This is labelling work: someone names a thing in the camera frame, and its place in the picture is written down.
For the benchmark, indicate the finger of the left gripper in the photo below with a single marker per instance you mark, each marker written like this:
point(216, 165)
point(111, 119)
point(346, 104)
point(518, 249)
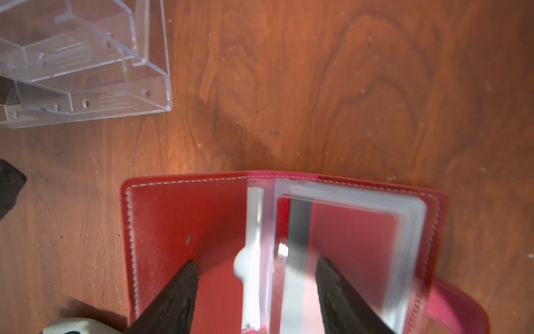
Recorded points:
point(11, 183)

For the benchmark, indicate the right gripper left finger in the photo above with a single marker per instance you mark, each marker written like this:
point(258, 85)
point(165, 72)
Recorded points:
point(171, 312)

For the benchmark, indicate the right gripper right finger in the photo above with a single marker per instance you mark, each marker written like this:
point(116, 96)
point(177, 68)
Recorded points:
point(343, 310)

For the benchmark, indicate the red leather card holder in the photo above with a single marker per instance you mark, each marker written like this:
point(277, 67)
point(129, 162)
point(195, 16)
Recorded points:
point(226, 224)

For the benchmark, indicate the clear acrylic card organizer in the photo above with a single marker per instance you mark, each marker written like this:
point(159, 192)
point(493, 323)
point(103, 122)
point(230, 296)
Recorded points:
point(75, 61)

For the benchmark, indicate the red card in holder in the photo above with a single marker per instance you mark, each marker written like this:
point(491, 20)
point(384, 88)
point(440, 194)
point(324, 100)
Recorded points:
point(359, 243)

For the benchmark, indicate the grey blue work glove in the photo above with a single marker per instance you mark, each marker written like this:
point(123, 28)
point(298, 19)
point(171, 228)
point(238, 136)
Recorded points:
point(78, 325)

